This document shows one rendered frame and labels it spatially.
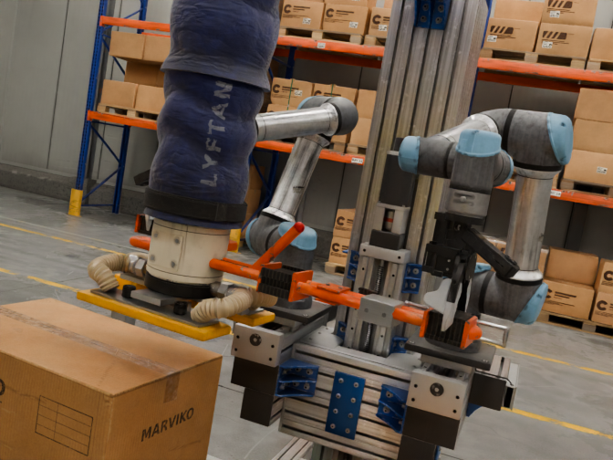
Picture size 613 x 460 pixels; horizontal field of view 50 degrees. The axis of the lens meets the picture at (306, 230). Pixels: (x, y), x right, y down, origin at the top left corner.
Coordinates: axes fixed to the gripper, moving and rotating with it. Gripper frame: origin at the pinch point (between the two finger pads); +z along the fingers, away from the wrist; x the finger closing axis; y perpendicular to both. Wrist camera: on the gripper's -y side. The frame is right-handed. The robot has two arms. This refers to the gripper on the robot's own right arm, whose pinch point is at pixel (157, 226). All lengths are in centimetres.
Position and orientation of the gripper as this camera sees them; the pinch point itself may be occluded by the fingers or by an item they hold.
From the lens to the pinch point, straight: 188.1
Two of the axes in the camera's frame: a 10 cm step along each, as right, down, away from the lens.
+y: 8.8, 2.0, -4.3
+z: -1.7, 9.8, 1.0
